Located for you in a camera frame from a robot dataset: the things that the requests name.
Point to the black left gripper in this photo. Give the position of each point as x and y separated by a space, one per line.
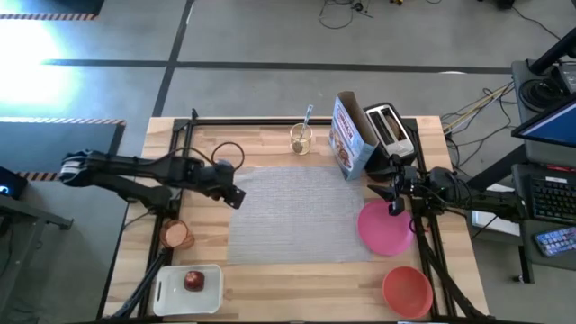
218 177

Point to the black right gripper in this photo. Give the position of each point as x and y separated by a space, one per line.
407 180

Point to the pink plastic plate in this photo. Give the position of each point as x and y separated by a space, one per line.
382 234

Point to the cinnamon squares cereal box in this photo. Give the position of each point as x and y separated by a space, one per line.
344 144

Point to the brown toast slice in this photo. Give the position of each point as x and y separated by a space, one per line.
395 128

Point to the orange faceted cup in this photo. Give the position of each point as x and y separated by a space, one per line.
176 234

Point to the grey woven placemat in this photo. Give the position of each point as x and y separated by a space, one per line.
297 216

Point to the orange plastic bowl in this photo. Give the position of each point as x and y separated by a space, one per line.
407 292

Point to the red apple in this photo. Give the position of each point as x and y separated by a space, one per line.
194 281

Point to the white plastic tray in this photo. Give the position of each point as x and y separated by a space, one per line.
171 297

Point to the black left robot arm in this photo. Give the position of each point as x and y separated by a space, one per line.
135 166

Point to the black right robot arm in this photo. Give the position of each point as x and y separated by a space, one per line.
486 200

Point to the black two-slot toaster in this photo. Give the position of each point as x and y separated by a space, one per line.
400 148

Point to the white paper sheet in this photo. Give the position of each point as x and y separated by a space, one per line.
490 222

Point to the black backlit keyboard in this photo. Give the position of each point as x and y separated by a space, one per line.
553 198

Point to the large black hazard-striped mat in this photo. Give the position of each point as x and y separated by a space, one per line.
54 144

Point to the smartphone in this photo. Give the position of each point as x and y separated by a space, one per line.
558 240

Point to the computer monitor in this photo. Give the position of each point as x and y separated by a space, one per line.
553 123

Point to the grey computer desk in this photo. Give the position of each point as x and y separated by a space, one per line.
522 67

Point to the grey metal stand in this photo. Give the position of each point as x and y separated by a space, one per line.
27 211

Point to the black device with blue light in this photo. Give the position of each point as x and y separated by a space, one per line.
13 184

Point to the small black hazard-striped mat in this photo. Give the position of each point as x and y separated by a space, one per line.
67 5

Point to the black aluminium table frame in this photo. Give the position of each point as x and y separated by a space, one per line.
252 121

